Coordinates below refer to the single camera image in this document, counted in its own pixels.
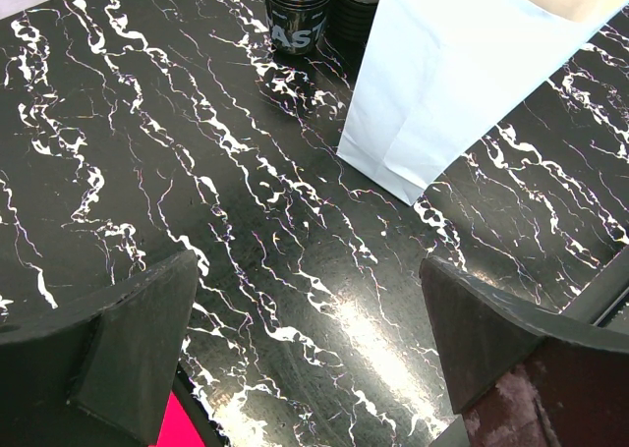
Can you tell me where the light blue paper bag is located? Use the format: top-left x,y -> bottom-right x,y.
337,0 -> 628,204

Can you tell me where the black coffee cup with lid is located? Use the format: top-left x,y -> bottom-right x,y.
325,0 -> 379,49

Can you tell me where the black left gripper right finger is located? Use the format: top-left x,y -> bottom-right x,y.
420,257 -> 628,446

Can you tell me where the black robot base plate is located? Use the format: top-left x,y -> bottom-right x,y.
561,247 -> 628,327

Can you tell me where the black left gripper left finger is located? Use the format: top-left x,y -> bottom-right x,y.
1,251 -> 199,446

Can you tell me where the pink cloth on black pad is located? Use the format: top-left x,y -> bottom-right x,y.
155,364 -> 223,447

